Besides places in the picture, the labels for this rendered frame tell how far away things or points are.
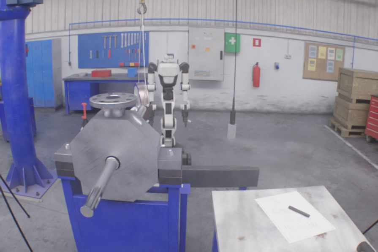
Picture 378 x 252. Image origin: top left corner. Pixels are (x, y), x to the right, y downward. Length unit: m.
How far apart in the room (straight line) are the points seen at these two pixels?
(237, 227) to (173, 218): 0.45
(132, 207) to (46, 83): 5.71
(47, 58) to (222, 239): 6.25
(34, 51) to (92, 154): 5.82
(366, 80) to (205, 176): 4.66
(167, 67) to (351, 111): 3.84
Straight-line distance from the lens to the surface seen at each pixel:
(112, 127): 1.45
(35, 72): 7.23
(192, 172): 1.94
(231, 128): 2.37
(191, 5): 6.68
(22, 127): 3.37
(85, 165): 1.59
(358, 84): 5.94
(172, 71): 3.66
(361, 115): 6.11
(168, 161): 1.48
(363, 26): 8.03
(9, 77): 3.26
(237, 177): 1.99
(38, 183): 3.62
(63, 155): 1.63
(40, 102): 7.31
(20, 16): 3.26
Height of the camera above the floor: 1.73
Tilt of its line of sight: 16 degrees down
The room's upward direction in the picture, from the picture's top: 1 degrees clockwise
